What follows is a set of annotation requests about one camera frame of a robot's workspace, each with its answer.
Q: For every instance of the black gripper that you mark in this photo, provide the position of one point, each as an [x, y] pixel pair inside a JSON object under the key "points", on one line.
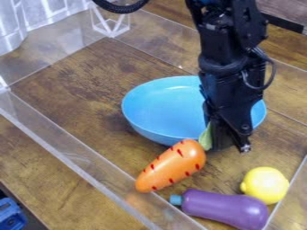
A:
{"points": [[232, 88]]}

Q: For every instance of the orange toy carrot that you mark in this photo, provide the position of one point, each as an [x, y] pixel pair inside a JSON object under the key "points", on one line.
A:
{"points": [[181, 160]]}

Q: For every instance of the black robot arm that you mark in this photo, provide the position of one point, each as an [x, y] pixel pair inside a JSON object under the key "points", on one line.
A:
{"points": [[231, 28]]}

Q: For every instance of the blue round tray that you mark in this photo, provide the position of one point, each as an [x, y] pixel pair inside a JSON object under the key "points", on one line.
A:
{"points": [[164, 109]]}

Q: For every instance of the yellow toy lemon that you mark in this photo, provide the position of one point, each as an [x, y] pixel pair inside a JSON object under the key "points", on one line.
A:
{"points": [[265, 184]]}

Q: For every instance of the purple toy eggplant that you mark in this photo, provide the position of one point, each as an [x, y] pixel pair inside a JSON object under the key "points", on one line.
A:
{"points": [[240, 211]]}

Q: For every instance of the dark baseboard strip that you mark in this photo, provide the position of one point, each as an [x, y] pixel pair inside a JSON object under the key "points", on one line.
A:
{"points": [[285, 24]]}

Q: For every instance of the blue plastic object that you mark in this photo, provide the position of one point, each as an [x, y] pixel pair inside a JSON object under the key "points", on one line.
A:
{"points": [[12, 218]]}

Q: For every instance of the white grid curtain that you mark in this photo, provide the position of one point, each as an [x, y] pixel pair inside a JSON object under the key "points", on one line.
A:
{"points": [[22, 16]]}

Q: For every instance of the clear acrylic enclosure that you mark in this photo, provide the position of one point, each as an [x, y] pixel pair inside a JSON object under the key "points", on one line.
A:
{"points": [[69, 153]]}

